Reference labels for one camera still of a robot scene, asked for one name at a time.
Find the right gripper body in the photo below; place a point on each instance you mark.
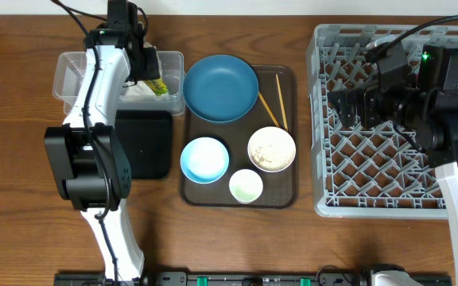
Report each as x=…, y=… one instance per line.
x=375, y=110

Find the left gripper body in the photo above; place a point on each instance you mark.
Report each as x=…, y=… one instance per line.
x=148, y=65

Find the white napkin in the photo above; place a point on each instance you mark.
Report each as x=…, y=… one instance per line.
x=137, y=92

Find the green snack wrapper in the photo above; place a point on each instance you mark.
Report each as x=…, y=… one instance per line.
x=157, y=86

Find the white pink bowl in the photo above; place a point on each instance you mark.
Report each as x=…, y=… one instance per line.
x=271, y=134

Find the light blue bowl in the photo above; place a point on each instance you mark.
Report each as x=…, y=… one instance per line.
x=204, y=160

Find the rice food waste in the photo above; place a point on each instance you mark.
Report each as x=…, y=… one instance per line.
x=271, y=155

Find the small white cup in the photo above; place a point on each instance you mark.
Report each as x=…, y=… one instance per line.
x=246, y=186

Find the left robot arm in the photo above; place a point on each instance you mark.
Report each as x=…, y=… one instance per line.
x=88, y=162

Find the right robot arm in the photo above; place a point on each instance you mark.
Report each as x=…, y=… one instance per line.
x=426, y=103

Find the grey dishwasher rack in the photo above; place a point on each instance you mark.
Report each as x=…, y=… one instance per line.
x=367, y=173

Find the black tray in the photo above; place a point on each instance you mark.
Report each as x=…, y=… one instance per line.
x=146, y=137

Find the clear plastic bin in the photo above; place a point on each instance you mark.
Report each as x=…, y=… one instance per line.
x=71, y=67

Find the dark blue plate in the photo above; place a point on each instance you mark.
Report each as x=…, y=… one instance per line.
x=220, y=88

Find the wooden chopstick right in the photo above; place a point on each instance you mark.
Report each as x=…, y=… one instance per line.
x=282, y=105

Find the wooden chopstick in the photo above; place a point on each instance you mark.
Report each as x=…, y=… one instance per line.
x=282, y=105
x=268, y=110

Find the brown serving tray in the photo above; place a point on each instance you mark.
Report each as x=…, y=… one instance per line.
x=280, y=188

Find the wooden chopstick left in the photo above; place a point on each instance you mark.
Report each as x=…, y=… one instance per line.
x=268, y=110

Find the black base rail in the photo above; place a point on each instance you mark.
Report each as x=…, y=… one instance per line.
x=184, y=279

